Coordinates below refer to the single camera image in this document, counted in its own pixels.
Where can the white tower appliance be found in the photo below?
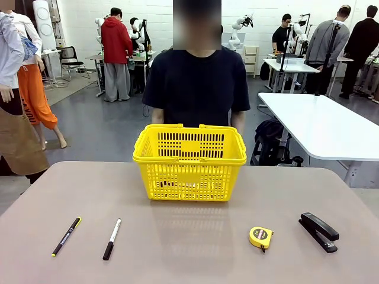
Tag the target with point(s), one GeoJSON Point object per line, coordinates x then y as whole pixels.
{"type": "Point", "coordinates": [44, 26]}

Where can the white marker with black cap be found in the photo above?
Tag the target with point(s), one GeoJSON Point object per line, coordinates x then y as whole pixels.
{"type": "Point", "coordinates": [114, 233]}

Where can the white robot arm by wall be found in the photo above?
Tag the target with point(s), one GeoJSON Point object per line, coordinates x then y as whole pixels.
{"type": "Point", "coordinates": [99, 22]}

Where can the black thin stand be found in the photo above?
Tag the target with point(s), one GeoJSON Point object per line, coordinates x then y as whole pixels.
{"type": "Point", "coordinates": [285, 53]}

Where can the black camera tripod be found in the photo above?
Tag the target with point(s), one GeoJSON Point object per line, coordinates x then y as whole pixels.
{"type": "Point", "coordinates": [328, 56]}

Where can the person in gray jacket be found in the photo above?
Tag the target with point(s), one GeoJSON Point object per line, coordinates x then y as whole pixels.
{"type": "Point", "coordinates": [325, 44]}

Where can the yellow plastic shopping basket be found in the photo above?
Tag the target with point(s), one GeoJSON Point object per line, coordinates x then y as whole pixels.
{"type": "Point", "coordinates": [189, 177]}

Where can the black stapler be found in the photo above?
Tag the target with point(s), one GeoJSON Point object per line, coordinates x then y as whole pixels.
{"type": "Point", "coordinates": [321, 229]}

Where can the person in black outfit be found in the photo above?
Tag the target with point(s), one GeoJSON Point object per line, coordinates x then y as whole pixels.
{"type": "Point", "coordinates": [362, 38]}

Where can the person in black short sleeves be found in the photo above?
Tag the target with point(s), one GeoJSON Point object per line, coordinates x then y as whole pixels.
{"type": "Point", "coordinates": [279, 35]}

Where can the black office chair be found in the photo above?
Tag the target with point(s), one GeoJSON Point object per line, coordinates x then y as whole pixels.
{"type": "Point", "coordinates": [66, 54]}

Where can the white humanoid robot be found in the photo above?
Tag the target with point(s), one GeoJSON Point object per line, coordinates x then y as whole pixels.
{"type": "Point", "coordinates": [135, 32]}

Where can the person's right forearm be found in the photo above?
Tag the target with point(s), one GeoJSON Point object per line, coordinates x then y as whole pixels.
{"type": "Point", "coordinates": [157, 116]}

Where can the black backpack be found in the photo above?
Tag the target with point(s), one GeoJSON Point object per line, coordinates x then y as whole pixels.
{"type": "Point", "coordinates": [269, 133]}

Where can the white drawer cabinet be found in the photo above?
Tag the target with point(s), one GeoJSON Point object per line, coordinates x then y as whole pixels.
{"type": "Point", "coordinates": [251, 59]}

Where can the black pen with yellow cap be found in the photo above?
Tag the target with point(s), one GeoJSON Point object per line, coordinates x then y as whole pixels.
{"type": "Point", "coordinates": [66, 236]}

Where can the white robot at workbench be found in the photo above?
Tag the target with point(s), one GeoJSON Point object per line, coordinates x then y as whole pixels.
{"type": "Point", "coordinates": [300, 35]}

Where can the mannequin in orange pants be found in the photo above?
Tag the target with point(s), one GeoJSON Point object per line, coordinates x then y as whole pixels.
{"type": "Point", "coordinates": [32, 97]}

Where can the white workbench table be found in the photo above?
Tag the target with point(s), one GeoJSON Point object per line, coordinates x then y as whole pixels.
{"type": "Point", "coordinates": [293, 66]}

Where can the mannequin in brown apron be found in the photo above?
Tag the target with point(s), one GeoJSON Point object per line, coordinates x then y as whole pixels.
{"type": "Point", "coordinates": [14, 142]}

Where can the person in black T-shirt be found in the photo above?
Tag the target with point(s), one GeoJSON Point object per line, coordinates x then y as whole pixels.
{"type": "Point", "coordinates": [195, 83]}

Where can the yellow tape measure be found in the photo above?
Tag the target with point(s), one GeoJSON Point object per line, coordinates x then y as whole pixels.
{"type": "Point", "coordinates": [259, 236]}

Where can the white robot arm on pedestal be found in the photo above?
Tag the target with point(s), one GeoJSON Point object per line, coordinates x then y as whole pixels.
{"type": "Point", "coordinates": [235, 32]}

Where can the person in red hoodie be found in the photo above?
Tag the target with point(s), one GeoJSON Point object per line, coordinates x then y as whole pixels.
{"type": "Point", "coordinates": [114, 41]}

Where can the gray background work table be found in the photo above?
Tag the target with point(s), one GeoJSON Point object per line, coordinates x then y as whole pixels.
{"type": "Point", "coordinates": [94, 56]}

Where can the person's left forearm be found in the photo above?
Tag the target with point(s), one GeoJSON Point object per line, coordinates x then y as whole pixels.
{"type": "Point", "coordinates": [238, 121]}

